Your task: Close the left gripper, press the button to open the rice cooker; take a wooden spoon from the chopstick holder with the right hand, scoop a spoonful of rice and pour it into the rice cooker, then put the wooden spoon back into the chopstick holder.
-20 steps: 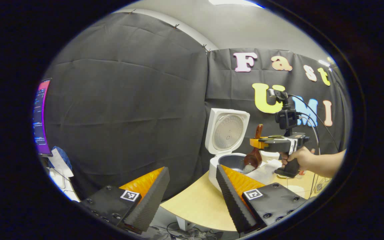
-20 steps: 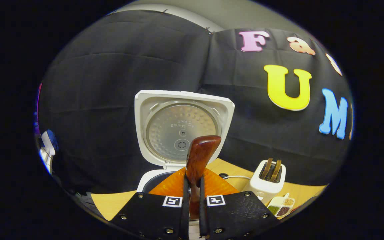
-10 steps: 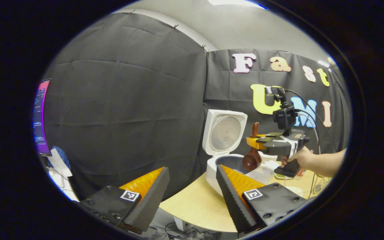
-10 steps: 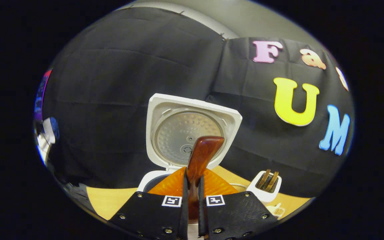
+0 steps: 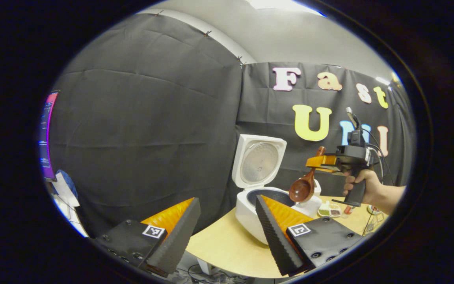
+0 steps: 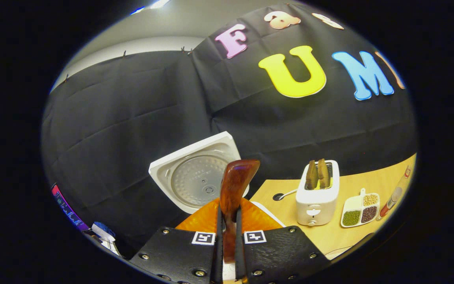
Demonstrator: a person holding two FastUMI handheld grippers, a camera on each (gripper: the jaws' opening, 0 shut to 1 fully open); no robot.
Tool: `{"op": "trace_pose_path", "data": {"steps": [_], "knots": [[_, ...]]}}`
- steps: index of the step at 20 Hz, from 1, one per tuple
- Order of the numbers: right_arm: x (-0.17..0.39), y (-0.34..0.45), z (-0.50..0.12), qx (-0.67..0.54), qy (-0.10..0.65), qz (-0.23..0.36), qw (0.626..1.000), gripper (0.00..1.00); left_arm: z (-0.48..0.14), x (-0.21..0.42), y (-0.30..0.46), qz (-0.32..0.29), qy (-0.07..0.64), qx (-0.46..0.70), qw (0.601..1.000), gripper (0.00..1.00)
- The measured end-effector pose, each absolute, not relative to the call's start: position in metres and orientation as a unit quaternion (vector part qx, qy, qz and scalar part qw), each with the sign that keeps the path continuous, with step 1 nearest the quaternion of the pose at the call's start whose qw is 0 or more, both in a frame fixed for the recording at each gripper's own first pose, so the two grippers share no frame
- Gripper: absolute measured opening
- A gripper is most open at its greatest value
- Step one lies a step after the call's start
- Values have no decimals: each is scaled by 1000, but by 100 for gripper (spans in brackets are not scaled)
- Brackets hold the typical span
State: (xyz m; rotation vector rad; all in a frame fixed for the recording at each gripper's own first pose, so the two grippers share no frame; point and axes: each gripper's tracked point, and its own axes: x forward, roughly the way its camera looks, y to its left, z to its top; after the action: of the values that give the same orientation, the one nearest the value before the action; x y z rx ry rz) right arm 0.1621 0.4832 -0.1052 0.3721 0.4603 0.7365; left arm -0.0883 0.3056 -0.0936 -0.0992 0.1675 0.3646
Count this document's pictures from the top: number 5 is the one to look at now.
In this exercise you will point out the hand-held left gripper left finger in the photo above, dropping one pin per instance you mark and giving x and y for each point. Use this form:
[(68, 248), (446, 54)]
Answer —
[(175, 244)]

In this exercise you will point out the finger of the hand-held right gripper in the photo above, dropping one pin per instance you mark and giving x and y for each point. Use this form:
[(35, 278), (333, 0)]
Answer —
[(329, 169), (319, 160)]

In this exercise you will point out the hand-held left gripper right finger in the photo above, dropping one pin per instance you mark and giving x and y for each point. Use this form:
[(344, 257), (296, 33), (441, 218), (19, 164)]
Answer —
[(276, 240)]

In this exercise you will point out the brown wooden spoon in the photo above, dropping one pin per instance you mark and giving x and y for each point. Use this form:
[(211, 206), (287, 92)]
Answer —
[(301, 189)]

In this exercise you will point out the white rice cooker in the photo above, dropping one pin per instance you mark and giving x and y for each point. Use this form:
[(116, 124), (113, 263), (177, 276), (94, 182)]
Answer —
[(258, 163)]

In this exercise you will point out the white divided bean dish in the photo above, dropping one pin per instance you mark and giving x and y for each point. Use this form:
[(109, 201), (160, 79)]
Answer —
[(329, 211)]

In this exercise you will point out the clear plastic water bottle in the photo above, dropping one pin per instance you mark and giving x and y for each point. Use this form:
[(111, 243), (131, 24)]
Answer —
[(348, 212)]

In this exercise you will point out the white paper sheet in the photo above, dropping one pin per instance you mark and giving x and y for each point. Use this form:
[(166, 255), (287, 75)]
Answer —
[(65, 195)]

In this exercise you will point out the blue cloth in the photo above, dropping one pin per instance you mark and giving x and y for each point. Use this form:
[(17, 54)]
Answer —
[(69, 183)]

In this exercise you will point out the black backdrop cloth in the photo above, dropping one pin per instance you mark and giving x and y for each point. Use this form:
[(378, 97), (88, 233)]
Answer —
[(152, 118)]

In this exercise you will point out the large ceiling light panel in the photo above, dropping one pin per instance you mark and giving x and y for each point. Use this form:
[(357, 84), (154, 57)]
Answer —
[(286, 4)]

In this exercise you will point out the computer monitor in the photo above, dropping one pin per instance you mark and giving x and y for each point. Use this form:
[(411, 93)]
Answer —
[(47, 138)]

